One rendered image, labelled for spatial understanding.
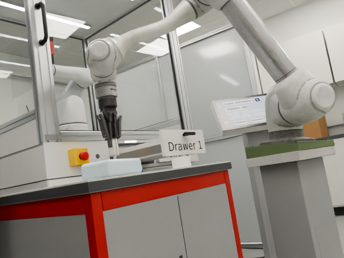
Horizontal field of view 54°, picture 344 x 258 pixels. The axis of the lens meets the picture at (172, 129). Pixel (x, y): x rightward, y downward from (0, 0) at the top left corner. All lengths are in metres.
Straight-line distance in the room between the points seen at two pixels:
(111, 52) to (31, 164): 0.58
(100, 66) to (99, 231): 0.65
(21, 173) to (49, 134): 0.24
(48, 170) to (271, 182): 0.94
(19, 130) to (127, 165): 0.80
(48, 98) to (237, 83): 2.10
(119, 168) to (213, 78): 2.57
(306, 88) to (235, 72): 1.94
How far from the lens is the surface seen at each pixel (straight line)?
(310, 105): 1.36
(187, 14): 1.55
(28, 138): 1.54
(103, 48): 1.24
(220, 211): 1.17
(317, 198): 1.59
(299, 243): 1.58
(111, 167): 0.85
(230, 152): 3.23
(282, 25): 5.38
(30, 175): 1.52
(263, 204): 2.30
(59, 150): 1.46
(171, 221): 0.98
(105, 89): 1.39
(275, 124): 1.58
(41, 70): 1.52
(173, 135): 1.42
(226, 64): 3.32
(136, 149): 1.50
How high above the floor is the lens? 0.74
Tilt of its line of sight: 8 degrees up
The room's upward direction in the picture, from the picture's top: 9 degrees counter-clockwise
